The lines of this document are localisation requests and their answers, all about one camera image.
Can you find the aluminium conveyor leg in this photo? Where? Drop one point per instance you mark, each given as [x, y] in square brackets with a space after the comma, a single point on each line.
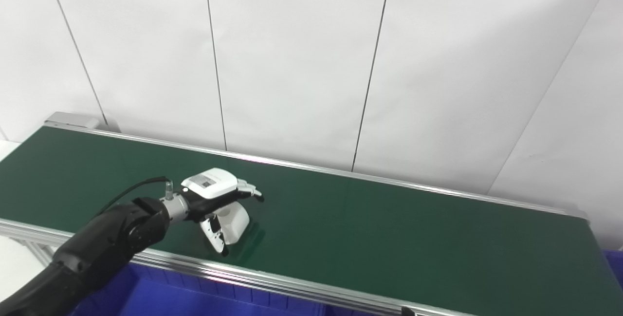
[36, 252]

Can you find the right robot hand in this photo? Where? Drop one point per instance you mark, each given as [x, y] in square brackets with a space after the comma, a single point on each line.
[407, 312]

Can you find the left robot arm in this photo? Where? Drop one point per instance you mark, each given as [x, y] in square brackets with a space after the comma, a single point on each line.
[97, 252]

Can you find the grey conveyor end housing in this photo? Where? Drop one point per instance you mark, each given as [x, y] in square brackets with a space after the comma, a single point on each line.
[73, 120]

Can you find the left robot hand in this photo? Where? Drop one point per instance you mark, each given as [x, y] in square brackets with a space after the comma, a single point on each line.
[209, 187]

